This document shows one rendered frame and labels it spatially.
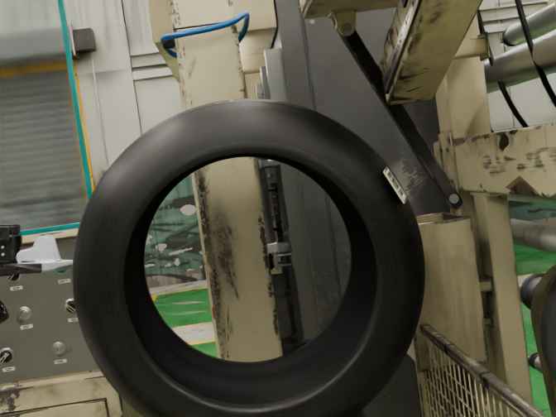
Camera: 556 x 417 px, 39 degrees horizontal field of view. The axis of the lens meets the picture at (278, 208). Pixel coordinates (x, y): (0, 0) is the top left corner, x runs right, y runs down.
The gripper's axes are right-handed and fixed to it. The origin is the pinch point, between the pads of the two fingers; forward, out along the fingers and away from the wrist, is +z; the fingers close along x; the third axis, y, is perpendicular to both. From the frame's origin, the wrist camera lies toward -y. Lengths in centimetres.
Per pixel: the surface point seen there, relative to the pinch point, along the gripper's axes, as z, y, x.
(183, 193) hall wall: -40, -10, 910
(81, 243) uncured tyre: 4.1, 4.6, -8.8
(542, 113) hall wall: 449, 89, 920
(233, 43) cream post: 29, 42, 28
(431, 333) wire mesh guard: 65, -16, 12
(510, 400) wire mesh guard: 65, -16, -31
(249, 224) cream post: 31.2, 4.6, 27.9
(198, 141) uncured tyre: 22.9, 20.2, -11.8
